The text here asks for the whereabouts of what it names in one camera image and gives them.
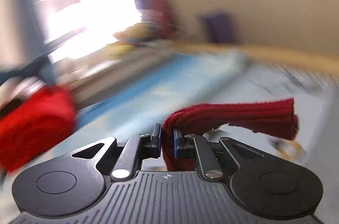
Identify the purple wall item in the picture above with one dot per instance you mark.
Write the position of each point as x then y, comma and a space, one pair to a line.
219, 27

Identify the dark red knit cloth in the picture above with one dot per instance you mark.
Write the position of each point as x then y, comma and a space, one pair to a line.
238, 115

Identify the window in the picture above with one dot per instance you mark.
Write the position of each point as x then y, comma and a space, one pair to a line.
84, 1

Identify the bright red knit garment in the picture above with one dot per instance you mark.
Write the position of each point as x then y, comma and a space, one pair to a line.
34, 123

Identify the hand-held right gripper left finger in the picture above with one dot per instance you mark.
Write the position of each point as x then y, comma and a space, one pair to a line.
158, 139

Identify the yellow items on sill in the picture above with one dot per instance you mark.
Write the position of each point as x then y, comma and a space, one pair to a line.
129, 35

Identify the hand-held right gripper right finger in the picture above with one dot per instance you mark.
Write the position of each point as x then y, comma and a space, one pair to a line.
175, 144

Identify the dark red hanging item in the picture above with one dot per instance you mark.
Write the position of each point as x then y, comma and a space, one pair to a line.
160, 14

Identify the wooden bed rail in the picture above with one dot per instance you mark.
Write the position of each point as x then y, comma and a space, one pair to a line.
264, 50

